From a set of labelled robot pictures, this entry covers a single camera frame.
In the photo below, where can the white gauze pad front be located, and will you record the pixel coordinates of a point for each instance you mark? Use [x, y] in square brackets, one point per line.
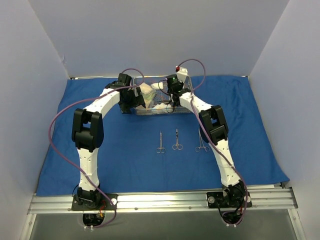
[163, 105]

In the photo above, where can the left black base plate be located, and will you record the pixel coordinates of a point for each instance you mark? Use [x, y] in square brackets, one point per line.
[105, 201]

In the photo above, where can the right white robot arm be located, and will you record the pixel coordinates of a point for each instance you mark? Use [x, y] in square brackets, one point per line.
[214, 130]

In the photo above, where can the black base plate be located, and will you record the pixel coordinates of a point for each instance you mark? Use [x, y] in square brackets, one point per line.
[225, 200]
[105, 201]

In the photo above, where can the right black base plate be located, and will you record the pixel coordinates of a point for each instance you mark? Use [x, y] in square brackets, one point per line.
[225, 200]

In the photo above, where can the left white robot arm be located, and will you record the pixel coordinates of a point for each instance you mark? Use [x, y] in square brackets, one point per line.
[88, 132]

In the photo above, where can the green paper packet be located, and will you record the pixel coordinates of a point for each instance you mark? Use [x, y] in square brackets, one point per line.
[149, 99]

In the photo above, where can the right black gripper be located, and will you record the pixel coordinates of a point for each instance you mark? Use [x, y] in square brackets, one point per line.
[173, 83]

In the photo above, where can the steel mesh instrument tray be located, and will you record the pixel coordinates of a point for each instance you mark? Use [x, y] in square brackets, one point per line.
[160, 96]

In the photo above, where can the aluminium front rail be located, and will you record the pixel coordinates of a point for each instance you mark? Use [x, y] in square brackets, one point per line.
[183, 201]

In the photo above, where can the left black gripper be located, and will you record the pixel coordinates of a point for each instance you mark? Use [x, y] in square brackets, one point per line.
[133, 99]

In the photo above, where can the steel hemostat clamp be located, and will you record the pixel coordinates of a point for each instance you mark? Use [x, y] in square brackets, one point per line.
[201, 146]

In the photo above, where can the white gauze roll middle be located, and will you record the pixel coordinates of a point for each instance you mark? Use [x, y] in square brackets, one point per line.
[158, 85]

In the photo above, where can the straight steel scissors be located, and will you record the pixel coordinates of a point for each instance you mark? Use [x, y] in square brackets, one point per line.
[161, 149]

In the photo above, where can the steel surgical scissors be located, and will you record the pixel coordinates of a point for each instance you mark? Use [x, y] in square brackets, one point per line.
[177, 145]

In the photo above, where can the blue surgical drape cloth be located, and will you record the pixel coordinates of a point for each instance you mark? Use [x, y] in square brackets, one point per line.
[127, 158]

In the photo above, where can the cream gauze pack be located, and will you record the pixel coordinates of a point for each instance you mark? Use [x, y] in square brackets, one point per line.
[146, 89]

